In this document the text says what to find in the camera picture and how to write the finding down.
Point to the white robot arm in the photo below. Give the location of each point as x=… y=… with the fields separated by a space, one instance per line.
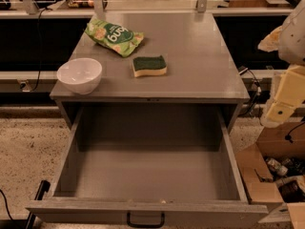
x=289 y=38

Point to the grey cabinet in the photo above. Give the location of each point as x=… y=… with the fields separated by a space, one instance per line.
x=200 y=69

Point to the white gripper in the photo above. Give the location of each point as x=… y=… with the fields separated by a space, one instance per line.
x=294 y=40

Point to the cardboard box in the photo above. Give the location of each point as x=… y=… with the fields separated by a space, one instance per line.
x=270 y=176

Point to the white bowl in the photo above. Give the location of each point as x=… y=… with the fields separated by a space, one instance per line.
x=80 y=75

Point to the green snack bag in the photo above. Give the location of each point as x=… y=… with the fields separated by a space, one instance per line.
x=114 y=37

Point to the open grey top drawer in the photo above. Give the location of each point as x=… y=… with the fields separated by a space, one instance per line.
x=149 y=159

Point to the green and yellow sponge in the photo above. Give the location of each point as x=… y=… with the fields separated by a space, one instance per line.
x=149 y=66

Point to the black drawer handle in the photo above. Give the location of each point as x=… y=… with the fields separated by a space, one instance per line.
x=141 y=222

